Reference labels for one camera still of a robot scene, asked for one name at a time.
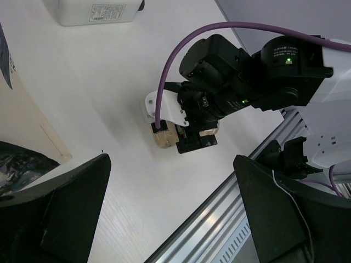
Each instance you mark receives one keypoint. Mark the aluminium mounting rail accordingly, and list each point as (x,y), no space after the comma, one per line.
(218,228)

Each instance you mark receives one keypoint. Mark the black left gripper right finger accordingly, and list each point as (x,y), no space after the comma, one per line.
(291,221)

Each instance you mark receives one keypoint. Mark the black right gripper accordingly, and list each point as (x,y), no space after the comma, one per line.
(192,100)

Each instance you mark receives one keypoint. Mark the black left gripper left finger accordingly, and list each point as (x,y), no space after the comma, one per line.
(55,221)

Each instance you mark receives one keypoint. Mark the beige canvas tote bag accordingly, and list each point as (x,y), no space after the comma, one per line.
(30,147)

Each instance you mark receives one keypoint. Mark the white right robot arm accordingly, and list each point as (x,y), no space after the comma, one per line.
(221,79)

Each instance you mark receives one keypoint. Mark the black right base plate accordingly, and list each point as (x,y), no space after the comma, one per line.
(267,153)

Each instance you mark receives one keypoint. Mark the clear amber soap bottle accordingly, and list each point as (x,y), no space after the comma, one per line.
(164,137)

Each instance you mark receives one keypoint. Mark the white bottle black cap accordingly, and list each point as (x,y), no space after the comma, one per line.
(85,12)

